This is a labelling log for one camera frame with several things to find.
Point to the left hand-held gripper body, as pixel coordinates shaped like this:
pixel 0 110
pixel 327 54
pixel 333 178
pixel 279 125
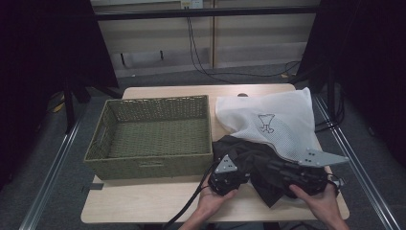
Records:
pixel 226 180

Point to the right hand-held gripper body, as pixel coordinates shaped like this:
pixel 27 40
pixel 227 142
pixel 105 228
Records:
pixel 314 179

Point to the black garment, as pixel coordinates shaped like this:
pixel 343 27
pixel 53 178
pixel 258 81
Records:
pixel 258 163

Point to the white mesh laundry bag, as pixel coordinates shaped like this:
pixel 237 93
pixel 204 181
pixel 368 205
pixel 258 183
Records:
pixel 287 127

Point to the green woven basket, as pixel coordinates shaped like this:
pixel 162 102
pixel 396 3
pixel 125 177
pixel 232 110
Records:
pixel 153 137

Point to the person's left hand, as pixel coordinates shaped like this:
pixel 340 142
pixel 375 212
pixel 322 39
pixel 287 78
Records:
pixel 212 204

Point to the person's right hand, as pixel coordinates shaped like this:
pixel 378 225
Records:
pixel 324 206

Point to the person's lap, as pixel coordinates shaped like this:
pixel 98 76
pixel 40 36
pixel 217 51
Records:
pixel 236 226

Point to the dark round table cap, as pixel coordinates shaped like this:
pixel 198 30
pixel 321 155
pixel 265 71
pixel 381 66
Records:
pixel 242 95

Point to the black stand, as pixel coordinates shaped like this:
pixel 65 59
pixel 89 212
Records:
pixel 330 92
pixel 68 108

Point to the black curtain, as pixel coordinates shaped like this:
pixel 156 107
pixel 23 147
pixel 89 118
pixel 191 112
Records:
pixel 38 64
pixel 367 64

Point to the gray tape piece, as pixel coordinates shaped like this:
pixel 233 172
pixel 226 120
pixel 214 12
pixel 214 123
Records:
pixel 96 186

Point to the black horizontal bar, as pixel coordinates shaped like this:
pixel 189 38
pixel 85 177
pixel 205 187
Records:
pixel 191 13

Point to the yellow tape piece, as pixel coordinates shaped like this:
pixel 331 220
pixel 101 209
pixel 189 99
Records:
pixel 59 107

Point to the metal floor rail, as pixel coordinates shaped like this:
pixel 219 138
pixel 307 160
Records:
pixel 360 172
pixel 51 175

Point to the white wall socket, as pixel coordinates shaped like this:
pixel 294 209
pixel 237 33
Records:
pixel 191 4

